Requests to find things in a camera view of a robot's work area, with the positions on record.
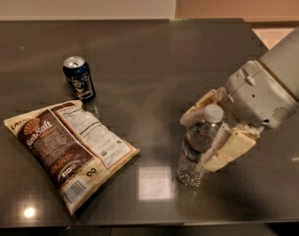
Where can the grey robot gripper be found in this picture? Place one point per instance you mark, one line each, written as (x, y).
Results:
(259, 93)

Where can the clear plastic water bottle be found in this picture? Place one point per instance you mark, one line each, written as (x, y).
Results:
(197, 140)

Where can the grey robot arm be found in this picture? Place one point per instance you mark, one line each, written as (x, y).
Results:
(282, 62)

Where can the brown sea salt chip bag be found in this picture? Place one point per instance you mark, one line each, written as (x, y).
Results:
(74, 148)

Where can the dark blue soda can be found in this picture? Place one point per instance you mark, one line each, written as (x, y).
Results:
(77, 72)

